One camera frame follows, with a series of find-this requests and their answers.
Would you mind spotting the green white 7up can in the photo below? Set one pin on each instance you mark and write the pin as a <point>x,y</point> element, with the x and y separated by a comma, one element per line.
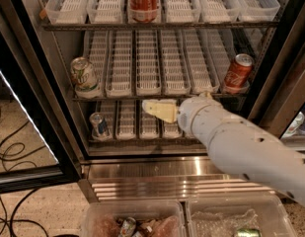
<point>84,78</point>

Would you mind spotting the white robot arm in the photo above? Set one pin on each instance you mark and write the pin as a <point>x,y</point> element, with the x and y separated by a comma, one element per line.
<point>235,145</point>

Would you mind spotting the red coke can middle shelf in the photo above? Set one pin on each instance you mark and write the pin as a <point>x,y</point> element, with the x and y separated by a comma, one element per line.
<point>238,73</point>

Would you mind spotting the red coke can shelf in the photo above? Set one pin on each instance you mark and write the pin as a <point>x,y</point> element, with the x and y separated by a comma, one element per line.
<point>143,11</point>
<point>238,73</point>

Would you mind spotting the blue silver can bottom shelf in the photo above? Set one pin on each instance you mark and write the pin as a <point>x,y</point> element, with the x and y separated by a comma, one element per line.
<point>100,129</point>

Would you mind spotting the steel fridge base grille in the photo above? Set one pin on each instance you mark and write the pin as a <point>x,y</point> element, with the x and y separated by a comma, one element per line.
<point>178,177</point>

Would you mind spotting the red coke can top shelf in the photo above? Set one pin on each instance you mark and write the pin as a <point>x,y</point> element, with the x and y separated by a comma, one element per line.
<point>143,11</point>

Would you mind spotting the can in left bin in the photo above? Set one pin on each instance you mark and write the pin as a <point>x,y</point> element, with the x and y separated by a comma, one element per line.
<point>128,227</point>

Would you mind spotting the open glass fridge door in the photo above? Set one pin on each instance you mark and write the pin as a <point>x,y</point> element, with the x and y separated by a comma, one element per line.
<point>39,141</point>

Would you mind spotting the green can in right bin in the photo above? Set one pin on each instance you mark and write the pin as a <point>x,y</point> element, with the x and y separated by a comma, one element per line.
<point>247,232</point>

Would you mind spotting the right clear plastic bin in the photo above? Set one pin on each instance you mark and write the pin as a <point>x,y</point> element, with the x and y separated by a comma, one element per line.
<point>222,215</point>

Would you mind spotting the clear plastic bin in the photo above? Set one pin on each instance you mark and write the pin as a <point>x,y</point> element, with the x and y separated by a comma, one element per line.
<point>134,218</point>
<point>222,215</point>

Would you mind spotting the left clear plastic bin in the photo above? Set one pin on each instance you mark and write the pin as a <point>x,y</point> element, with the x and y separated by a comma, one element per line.
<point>134,218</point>

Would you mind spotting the bottom wire shelf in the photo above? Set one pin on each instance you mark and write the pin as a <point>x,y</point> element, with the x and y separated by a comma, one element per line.
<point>136,141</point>

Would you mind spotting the wire shelf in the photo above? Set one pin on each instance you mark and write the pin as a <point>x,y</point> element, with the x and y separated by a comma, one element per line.
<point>136,141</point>
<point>156,26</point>
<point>158,97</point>

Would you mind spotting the middle wire shelf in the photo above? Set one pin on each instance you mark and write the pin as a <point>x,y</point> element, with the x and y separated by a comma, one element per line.
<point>158,97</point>

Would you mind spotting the top wire shelf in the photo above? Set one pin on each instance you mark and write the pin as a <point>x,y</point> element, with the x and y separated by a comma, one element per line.
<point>156,26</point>

